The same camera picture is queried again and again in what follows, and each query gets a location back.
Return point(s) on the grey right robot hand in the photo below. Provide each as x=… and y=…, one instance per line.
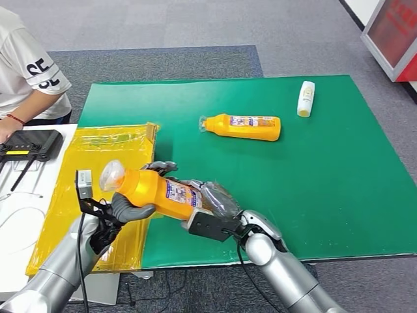
x=218, y=201

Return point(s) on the yellow film-wrapped box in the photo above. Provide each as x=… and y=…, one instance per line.
x=97, y=147

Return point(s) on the black controller with antennas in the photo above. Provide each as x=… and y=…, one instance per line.
x=32, y=142

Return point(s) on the orange bottle with clear cap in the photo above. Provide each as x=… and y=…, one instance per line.
x=146, y=190
x=247, y=129

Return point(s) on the red and white display stand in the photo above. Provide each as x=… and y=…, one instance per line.
x=390, y=34

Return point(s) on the small white bottle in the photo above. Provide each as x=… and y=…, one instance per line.
x=305, y=99

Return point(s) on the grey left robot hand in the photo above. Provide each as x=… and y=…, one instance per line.
x=130, y=214

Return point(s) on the dark grey rug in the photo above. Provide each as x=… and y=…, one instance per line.
x=146, y=65

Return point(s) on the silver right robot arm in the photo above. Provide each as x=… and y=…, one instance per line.
x=286, y=276

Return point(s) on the person's forearm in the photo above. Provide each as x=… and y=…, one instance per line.
x=32, y=108

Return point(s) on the person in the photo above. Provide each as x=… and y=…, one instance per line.
x=19, y=65

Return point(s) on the person's hand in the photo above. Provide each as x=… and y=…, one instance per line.
x=6, y=129

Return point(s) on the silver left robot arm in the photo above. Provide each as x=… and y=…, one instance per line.
x=58, y=268

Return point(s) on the green table mat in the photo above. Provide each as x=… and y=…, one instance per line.
x=293, y=181

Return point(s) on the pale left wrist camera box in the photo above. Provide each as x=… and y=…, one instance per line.
x=84, y=183

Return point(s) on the grey base board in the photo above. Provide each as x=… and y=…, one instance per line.
x=101, y=287

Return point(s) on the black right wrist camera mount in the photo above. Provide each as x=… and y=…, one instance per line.
x=208, y=224

